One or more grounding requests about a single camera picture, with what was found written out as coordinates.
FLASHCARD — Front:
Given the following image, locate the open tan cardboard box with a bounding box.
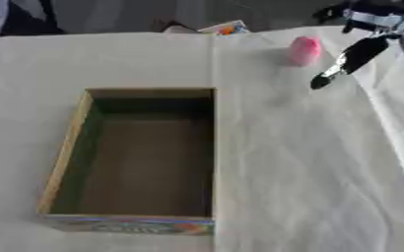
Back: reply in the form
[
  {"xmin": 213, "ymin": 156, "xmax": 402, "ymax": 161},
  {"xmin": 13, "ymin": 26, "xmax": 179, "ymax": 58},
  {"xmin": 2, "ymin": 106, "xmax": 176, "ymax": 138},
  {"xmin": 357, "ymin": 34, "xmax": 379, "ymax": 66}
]
[{"xmin": 36, "ymin": 87, "xmax": 218, "ymax": 236}]

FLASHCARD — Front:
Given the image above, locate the colourful printed package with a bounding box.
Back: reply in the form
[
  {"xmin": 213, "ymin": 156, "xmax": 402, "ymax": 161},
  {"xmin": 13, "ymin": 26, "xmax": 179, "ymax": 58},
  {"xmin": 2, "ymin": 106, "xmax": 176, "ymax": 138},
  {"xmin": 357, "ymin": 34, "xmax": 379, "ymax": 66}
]
[{"xmin": 196, "ymin": 19, "xmax": 252, "ymax": 35}]

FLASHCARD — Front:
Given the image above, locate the pink rounded toy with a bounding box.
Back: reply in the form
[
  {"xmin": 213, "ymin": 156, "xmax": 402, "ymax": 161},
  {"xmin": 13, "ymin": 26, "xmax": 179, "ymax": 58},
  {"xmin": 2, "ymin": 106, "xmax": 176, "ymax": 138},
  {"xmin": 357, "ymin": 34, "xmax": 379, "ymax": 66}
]
[{"xmin": 286, "ymin": 35, "xmax": 325, "ymax": 67}]

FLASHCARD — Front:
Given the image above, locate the person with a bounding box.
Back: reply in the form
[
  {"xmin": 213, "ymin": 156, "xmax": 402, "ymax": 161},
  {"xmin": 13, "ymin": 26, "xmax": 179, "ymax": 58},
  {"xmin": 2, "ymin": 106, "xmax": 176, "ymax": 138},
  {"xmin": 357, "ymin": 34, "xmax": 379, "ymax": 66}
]
[{"xmin": 0, "ymin": 0, "xmax": 68, "ymax": 37}]

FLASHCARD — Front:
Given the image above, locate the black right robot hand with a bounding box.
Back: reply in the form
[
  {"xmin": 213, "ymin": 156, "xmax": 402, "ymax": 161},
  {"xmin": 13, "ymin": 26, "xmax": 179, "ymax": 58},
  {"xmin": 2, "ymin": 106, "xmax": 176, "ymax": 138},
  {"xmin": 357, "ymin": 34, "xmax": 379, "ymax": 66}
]
[{"xmin": 308, "ymin": 0, "xmax": 404, "ymax": 116}]

